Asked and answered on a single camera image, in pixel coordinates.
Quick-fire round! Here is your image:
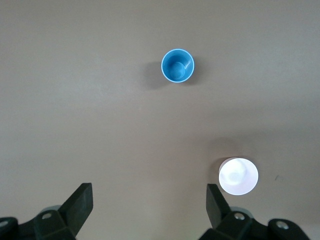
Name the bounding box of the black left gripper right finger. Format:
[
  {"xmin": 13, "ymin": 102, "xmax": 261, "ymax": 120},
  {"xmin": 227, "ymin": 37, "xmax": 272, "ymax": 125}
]
[{"xmin": 197, "ymin": 183, "xmax": 311, "ymax": 240}]

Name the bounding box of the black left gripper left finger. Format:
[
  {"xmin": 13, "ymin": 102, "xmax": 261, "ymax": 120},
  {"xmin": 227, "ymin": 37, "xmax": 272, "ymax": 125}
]
[{"xmin": 0, "ymin": 182, "xmax": 94, "ymax": 240}]

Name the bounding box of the brown table cover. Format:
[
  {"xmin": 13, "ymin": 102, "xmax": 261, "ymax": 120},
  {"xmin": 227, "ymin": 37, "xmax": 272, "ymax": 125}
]
[{"xmin": 0, "ymin": 0, "xmax": 320, "ymax": 240}]

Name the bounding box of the blue plastic cup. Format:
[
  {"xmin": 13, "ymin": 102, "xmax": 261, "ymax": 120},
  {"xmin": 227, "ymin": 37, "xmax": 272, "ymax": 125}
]
[{"xmin": 160, "ymin": 48, "xmax": 195, "ymax": 83}]

